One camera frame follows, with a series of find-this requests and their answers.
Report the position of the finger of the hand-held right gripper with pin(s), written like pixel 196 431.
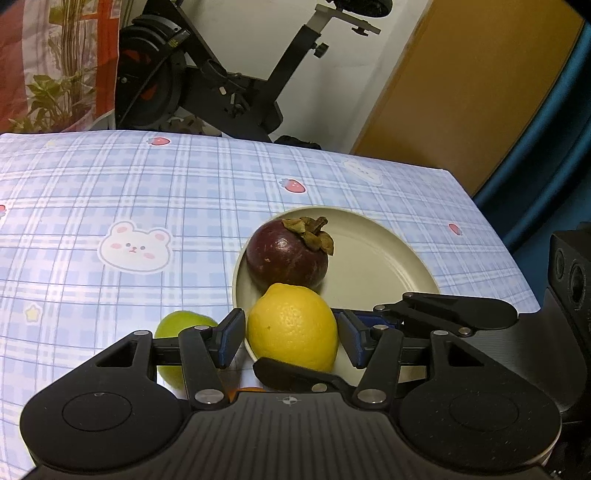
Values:
pixel 461 314
pixel 295 378

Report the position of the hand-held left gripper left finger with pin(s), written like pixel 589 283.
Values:
pixel 232 339

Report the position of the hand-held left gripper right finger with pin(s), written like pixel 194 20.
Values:
pixel 351 341

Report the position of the orange tangerine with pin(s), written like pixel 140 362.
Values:
pixel 249 390

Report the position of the yellow lemon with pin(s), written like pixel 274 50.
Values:
pixel 291 327

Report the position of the small green round fruit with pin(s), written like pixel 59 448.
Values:
pixel 175 325

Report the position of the cream round plate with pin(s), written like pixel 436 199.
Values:
pixel 369 249

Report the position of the purple mangosteen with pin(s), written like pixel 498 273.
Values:
pixel 281 258

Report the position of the dark blue cloth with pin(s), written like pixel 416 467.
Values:
pixel 545 161

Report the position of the blue plaid tablecloth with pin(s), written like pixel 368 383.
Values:
pixel 138 184

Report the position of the black shoe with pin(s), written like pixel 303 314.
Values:
pixel 298 141

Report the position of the brown mottled slipper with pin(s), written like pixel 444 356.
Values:
pixel 184 125

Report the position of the brown wooden door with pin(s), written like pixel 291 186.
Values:
pixel 461 92

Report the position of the black exercise bike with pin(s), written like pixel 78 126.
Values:
pixel 240 87

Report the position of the printed backdrop cloth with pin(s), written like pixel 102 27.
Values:
pixel 46 69

